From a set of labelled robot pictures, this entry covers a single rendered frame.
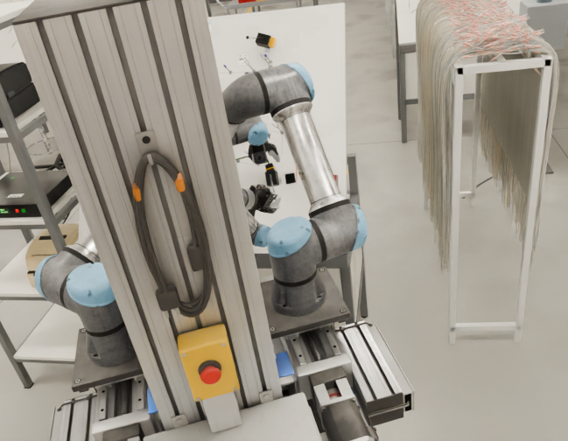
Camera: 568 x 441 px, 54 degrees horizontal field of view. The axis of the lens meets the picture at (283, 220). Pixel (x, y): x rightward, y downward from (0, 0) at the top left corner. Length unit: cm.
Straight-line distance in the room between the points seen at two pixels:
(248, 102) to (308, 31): 99
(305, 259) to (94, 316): 53
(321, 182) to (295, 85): 27
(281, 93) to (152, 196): 69
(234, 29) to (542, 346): 211
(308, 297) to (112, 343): 50
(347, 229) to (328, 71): 105
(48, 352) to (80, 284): 180
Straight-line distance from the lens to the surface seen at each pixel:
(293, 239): 137
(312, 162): 146
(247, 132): 188
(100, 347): 149
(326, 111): 229
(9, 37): 663
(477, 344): 307
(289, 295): 146
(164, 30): 82
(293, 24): 245
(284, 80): 151
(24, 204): 259
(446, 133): 246
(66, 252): 154
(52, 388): 335
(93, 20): 82
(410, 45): 485
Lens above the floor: 213
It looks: 31 degrees down
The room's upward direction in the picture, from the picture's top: 9 degrees counter-clockwise
